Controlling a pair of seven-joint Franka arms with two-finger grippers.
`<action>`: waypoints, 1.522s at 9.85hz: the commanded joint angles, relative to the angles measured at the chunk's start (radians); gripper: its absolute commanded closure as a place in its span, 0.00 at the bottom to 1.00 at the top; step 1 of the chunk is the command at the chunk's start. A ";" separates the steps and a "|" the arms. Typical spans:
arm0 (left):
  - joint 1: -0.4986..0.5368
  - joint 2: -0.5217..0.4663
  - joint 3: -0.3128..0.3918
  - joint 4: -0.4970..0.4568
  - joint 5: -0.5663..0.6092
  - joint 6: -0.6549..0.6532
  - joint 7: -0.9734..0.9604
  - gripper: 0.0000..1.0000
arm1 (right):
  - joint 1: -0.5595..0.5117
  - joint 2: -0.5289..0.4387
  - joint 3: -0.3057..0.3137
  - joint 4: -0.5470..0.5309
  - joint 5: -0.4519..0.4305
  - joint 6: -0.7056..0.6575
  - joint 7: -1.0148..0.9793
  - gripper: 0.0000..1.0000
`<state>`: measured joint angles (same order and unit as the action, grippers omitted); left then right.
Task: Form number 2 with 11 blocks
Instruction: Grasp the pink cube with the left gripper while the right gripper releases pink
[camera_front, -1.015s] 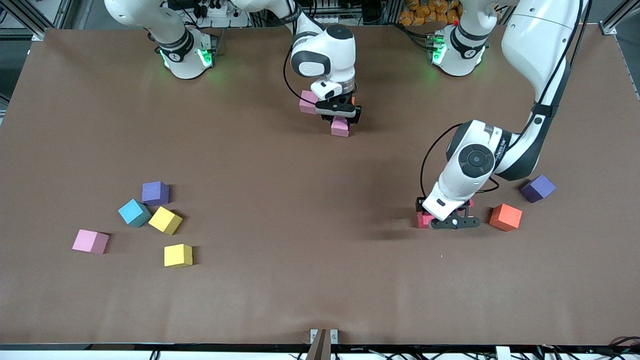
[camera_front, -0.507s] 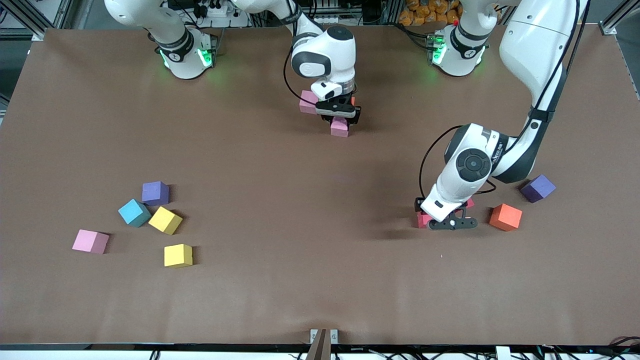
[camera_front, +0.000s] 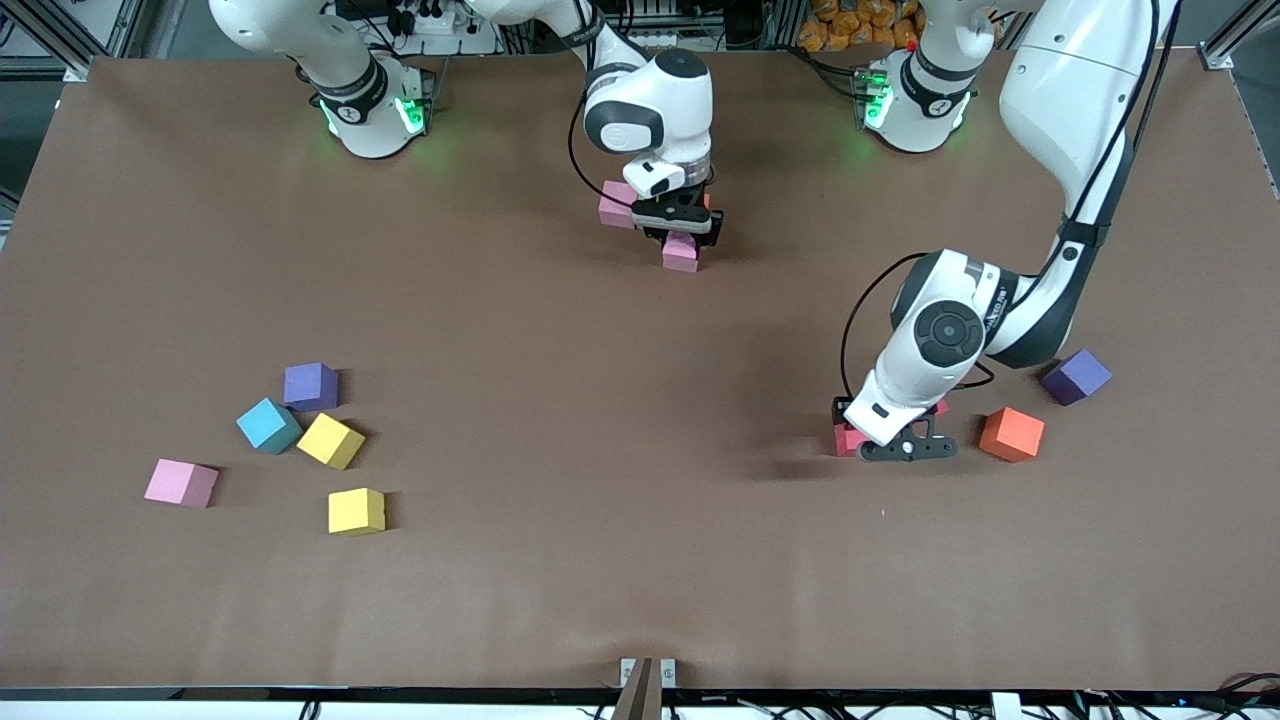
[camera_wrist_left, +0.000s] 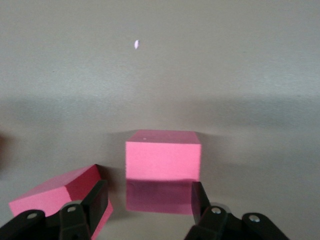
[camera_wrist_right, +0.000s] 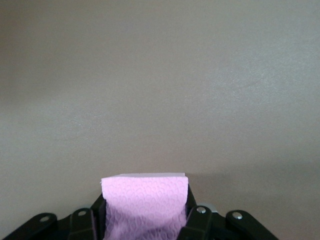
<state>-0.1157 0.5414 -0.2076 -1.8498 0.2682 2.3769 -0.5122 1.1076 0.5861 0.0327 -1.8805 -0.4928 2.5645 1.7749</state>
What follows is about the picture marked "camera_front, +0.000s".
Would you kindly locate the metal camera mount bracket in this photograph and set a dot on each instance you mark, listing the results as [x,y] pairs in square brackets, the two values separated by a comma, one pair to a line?
[640,695]

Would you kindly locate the orange bag pile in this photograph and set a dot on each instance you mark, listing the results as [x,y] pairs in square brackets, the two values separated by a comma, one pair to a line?
[840,25]

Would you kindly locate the aluminium frame post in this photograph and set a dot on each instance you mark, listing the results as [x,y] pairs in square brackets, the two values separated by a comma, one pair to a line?
[1218,60]
[75,70]

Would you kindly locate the purple foam cube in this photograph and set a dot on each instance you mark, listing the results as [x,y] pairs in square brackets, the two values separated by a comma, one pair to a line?
[310,387]
[1076,377]

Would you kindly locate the white plug box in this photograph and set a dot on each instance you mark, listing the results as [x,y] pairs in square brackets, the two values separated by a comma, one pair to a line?
[1005,708]

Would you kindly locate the metal equipment rack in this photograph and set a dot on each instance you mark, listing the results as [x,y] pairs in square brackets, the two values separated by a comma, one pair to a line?
[690,20]

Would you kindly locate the blue foam cube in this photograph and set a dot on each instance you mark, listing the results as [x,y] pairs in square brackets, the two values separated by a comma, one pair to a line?
[268,424]

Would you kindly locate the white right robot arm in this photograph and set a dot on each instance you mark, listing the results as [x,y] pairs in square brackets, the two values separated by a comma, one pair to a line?
[650,100]

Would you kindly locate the pink foam cube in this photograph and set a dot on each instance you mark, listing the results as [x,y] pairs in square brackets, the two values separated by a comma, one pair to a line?
[181,484]
[681,255]
[615,205]

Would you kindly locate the white power strip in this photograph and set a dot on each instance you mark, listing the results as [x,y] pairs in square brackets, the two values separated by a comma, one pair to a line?
[455,42]

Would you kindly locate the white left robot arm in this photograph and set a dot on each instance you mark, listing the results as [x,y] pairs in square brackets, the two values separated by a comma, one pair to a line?
[1060,120]

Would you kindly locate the yellow foam cube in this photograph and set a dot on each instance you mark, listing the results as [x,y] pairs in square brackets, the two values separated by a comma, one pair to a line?
[356,511]
[331,441]

